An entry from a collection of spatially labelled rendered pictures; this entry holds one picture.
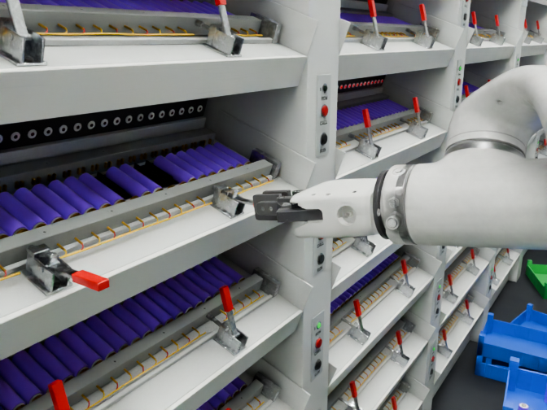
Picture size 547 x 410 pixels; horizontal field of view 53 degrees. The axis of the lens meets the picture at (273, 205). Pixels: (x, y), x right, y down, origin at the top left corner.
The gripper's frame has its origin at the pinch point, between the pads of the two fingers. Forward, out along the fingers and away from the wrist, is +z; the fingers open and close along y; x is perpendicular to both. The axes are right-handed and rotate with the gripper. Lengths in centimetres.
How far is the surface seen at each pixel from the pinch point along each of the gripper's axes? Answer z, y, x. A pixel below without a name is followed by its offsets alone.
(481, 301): 19, 156, -77
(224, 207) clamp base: 7.1, -1.0, 0.0
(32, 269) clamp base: 8.2, -27.5, 0.7
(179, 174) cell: 13.3, -1.7, 4.6
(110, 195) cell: 12.7, -13.8, 4.5
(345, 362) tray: 13, 34, -41
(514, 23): 2, 156, 25
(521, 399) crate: -13, 65, -61
